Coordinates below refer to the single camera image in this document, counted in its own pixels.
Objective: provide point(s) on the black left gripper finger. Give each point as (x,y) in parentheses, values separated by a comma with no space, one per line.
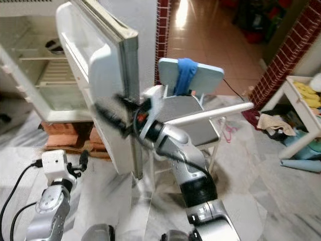
(82,158)

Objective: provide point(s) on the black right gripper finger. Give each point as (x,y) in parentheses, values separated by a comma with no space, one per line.
(128,104)
(113,123)

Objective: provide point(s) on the silver single-door fridge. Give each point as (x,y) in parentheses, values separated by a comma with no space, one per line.
(110,75)

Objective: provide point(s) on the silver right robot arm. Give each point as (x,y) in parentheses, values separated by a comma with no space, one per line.
(218,226)

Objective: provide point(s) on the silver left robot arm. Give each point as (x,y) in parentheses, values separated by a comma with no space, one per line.
(50,211)

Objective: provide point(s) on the blue cloth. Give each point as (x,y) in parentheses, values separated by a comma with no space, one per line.
(185,75)

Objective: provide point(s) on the grey robot left leg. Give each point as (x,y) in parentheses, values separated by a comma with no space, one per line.
(98,235)

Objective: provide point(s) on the grey robot leg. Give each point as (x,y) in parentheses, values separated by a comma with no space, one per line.
(178,237)
(98,235)

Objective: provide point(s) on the grey white folding chair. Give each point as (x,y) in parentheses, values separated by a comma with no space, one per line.
(210,79)

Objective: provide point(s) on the steel bowl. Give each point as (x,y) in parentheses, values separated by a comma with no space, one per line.
(55,47)

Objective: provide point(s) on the red cloth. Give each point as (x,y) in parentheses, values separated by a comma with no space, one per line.
(250,119)

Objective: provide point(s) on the grey robot right leg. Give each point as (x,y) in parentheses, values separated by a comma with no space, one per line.
(178,237)

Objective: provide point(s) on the beige cloth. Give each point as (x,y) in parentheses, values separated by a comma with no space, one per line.
(273,123)

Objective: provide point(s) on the red plastic basin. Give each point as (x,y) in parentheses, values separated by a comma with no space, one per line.
(254,37)

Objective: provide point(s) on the white shelf rack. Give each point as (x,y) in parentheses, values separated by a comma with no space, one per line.
(298,145)

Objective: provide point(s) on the yellow cloth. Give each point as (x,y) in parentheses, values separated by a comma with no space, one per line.
(308,94)

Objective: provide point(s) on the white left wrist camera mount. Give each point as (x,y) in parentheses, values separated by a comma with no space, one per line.
(54,164)

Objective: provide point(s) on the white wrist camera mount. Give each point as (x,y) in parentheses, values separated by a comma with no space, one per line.
(54,164)
(153,103)

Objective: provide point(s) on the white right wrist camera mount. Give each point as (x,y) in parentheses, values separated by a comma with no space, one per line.
(153,103)

